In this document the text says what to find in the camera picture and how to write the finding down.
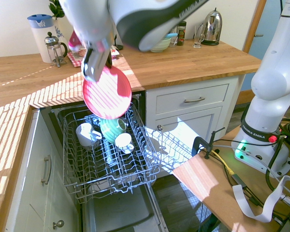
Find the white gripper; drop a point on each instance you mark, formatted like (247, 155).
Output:
(94, 65)

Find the red plastic plate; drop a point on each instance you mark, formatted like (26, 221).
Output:
(108, 96)

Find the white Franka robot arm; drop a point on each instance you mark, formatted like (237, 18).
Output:
(268, 82)

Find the open dishwasher door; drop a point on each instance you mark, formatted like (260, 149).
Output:
(118, 212)

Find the red checkered cloth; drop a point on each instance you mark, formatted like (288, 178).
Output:
(75, 61)

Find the pale green bowl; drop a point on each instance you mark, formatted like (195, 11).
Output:
(160, 46)

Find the white vase blue flowers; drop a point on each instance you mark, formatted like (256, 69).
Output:
(60, 33)

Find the glass french press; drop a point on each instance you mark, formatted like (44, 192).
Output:
(54, 50)

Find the blue spatula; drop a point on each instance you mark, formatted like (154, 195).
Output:
(171, 35)

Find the white water jug blue lid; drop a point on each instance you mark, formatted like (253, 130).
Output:
(42, 36)

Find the green ribbed mug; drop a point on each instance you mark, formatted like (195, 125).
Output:
(110, 131)

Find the green leafy plant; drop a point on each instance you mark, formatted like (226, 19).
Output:
(55, 9)

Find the white drawer front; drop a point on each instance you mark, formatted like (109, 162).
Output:
(174, 100)

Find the dark jar red label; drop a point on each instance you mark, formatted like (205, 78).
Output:
(181, 33)

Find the large white cup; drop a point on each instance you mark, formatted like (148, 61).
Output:
(83, 135)

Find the small white cup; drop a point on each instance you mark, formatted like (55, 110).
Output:
(123, 141)

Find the small metal cabinet knob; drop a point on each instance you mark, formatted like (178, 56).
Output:
(160, 127)

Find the clear glass mug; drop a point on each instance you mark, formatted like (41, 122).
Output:
(198, 39)

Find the dark glass in rack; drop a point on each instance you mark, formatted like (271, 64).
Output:
(110, 154)

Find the stainless steel kettle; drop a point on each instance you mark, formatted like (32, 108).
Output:
(212, 29)

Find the black metal clamp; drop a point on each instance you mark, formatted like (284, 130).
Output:
(197, 143)

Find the round metal cabinet knob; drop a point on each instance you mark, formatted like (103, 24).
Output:
(59, 224)

